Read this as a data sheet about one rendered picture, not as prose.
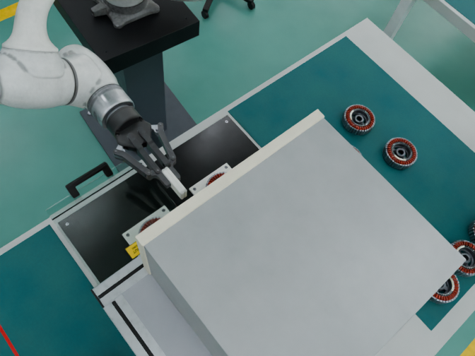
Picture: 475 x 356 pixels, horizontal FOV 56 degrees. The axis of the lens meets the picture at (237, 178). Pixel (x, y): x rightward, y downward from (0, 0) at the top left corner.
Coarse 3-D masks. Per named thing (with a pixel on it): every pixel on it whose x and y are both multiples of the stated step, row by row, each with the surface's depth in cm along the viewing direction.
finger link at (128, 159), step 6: (114, 150) 94; (120, 150) 94; (120, 156) 94; (126, 156) 94; (126, 162) 96; (132, 162) 93; (138, 162) 94; (138, 168) 93; (144, 168) 93; (144, 174) 94; (150, 174) 93
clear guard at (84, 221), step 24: (120, 168) 110; (96, 192) 103; (120, 192) 104; (144, 192) 105; (72, 216) 100; (96, 216) 101; (120, 216) 102; (144, 216) 102; (72, 240) 98; (96, 240) 99; (120, 240) 99; (96, 264) 96; (120, 264) 97
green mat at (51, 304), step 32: (0, 256) 125; (32, 256) 126; (64, 256) 127; (0, 288) 122; (32, 288) 123; (64, 288) 124; (0, 320) 118; (32, 320) 119; (64, 320) 120; (96, 320) 121; (0, 352) 115; (32, 352) 116; (64, 352) 117; (96, 352) 117; (128, 352) 118
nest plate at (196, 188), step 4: (220, 168) 141; (224, 168) 142; (228, 168) 142; (212, 172) 140; (216, 172) 141; (208, 176) 140; (204, 180) 139; (196, 184) 138; (200, 184) 138; (204, 184) 138; (192, 188) 137; (196, 188) 138; (200, 188) 138; (192, 192) 137; (196, 192) 137
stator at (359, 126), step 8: (344, 112) 156; (352, 112) 157; (360, 112) 158; (368, 112) 157; (344, 120) 156; (352, 120) 155; (360, 120) 158; (368, 120) 156; (352, 128) 154; (360, 128) 154; (368, 128) 154
